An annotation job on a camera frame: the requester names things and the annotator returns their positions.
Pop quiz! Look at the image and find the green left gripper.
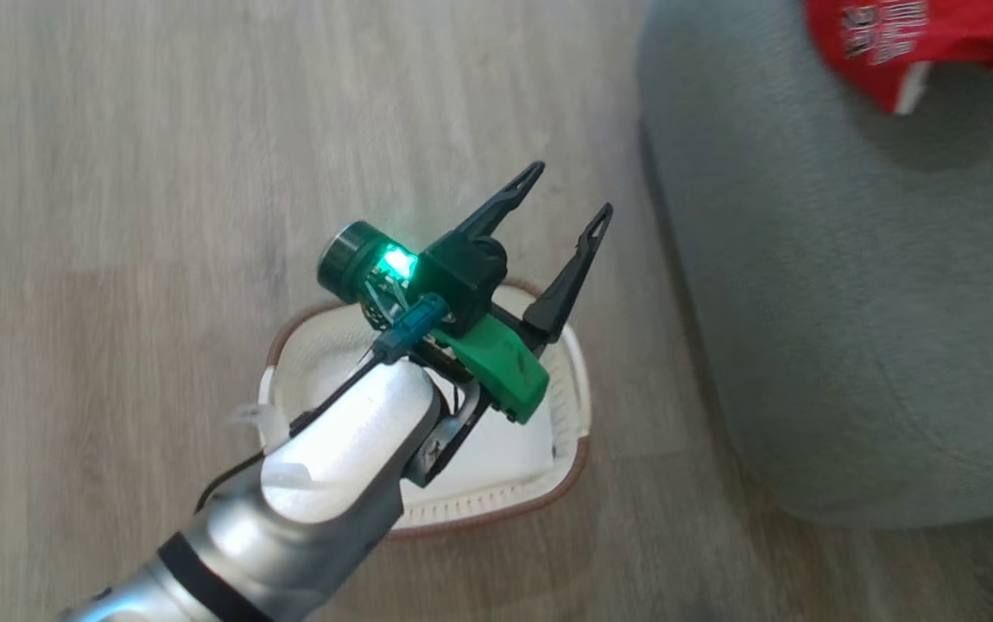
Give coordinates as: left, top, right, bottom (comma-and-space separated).
317, 161, 614, 489

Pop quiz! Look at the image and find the grey fabric sofa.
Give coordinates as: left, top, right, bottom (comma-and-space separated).
637, 0, 993, 530

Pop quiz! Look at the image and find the white laundry basket brown rim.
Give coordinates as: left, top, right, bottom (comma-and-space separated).
256, 278, 592, 538

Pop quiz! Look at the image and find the black cable with teal plug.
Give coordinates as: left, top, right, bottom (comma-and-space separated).
194, 294, 450, 515

